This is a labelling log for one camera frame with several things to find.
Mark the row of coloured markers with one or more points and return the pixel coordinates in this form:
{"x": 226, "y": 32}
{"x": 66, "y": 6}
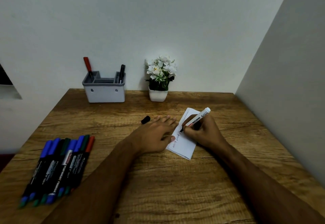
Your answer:
{"x": 61, "y": 168}

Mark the black marker cap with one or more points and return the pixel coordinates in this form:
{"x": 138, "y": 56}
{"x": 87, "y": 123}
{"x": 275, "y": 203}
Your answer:
{"x": 145, "y": 119}

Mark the person's left forearm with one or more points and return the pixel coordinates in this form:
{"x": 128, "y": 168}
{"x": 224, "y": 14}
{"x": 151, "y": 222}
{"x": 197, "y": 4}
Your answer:
{"x": 101, "y": 180}

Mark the person's right forearm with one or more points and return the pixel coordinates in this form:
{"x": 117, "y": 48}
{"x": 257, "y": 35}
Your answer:
{"x": 259, "y": 183}

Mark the grey white desk organizer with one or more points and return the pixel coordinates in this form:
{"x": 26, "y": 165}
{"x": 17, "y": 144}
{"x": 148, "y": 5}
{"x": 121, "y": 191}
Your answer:
{"x": 104, "y": 93}

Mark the white paper sheet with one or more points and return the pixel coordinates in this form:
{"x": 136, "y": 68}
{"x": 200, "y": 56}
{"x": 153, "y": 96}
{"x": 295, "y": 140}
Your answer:
{"x": 181, "y": 145}

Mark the person's right fingers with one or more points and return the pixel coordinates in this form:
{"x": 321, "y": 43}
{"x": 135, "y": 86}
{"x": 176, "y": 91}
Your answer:
{"x": 191, "y": 131}

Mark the person's left thumb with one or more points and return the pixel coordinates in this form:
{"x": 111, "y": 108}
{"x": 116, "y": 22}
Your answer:
{"x": 169, "y": 139}

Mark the white flower plant in pot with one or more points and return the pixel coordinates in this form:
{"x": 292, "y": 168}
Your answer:
{"x": 159, "y": 79}

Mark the person's left hand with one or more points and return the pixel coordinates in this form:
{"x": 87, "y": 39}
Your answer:
{"x": 152, "y": 136}

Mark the white whiteboard marker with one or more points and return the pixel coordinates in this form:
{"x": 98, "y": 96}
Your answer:
{"x": 203, "y": 114}

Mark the person's right hand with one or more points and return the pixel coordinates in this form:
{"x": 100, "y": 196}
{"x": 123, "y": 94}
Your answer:
{"x": 205, "y": 135}

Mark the black pen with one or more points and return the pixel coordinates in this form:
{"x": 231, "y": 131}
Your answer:
{"x": 121, "y": 72}
{"x": 124, "y": 73}

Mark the red marker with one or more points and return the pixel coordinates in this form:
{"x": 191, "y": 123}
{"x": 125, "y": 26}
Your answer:
{"x": 87, "y": 65}

